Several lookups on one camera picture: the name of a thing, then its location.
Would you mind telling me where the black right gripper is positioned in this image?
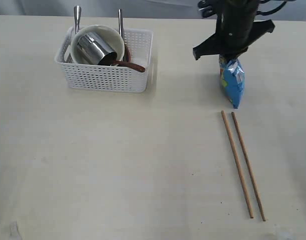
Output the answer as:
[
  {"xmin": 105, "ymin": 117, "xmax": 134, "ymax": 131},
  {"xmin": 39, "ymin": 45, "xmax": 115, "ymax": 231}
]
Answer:
[{"xmin": 193, "ymin": 0, "xmax": 275, "ymax": 61}]

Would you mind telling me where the blue snack packet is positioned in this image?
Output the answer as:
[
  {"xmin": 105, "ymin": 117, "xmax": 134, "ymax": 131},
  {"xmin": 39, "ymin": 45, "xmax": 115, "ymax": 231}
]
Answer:
[{"xmin": 219, "ymin": 55, "xmax": 245, "ymax": 109}]

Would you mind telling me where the steel cutlery handle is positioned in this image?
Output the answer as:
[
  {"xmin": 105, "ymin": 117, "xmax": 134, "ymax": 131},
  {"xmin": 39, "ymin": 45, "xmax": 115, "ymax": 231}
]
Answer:
[
  {"xmin": 73, "ymin": 5, "xmax": 81, "ymax": 34},
  {"xmin": 118, "ymin": 8, "xmax": 124, "ymax": 39}
]

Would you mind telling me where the dark-tipped wooden chopstick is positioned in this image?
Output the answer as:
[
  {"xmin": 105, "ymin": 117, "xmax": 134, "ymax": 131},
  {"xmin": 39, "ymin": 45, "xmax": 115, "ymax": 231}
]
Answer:
[{"xmin": 231, "ymin": 112, "xmax": 267, "ymax": 222}]

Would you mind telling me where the light wooden chopstick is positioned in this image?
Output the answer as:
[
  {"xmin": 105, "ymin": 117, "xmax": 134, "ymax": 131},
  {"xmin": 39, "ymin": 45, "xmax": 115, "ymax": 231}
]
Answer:
[{"xmin": 221, "ymin": 110, "xmax": 254, "ymax": 219}]

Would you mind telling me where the dark red wooden spoon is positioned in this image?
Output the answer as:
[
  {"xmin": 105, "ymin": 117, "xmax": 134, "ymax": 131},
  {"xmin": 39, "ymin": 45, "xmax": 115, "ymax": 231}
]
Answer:
[{"xmin": 111, "ymin": 44, "xmax": 146, "ymax": 73}]

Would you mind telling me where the cream ceramic bowl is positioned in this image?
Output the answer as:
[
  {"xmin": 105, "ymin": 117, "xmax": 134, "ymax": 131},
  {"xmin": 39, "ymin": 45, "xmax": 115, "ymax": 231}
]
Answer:
[{"xmin": 70, "ymin": 24, "xmax": 125, "ymax": 65}]

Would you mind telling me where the shiny stainless steel cup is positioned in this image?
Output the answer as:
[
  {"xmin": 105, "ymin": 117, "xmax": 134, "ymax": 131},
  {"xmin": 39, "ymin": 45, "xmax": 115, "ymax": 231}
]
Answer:
[{"xmin": 77, "ymin": 32, "xmax": 117, "ymax": 66}]

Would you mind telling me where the white perforated plastic basket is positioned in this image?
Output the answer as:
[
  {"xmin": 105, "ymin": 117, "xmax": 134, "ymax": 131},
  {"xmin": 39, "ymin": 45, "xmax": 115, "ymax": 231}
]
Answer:
[{"xmin": 54, "ymin": 26, "xmax": 153, "ymax": 93}]

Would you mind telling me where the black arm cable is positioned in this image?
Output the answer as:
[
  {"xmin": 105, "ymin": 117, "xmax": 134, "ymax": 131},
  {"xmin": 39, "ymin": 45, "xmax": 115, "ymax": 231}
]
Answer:
[{"xmin": 256, "ymin": 0, "xmax": 297, "ymax": 16}]

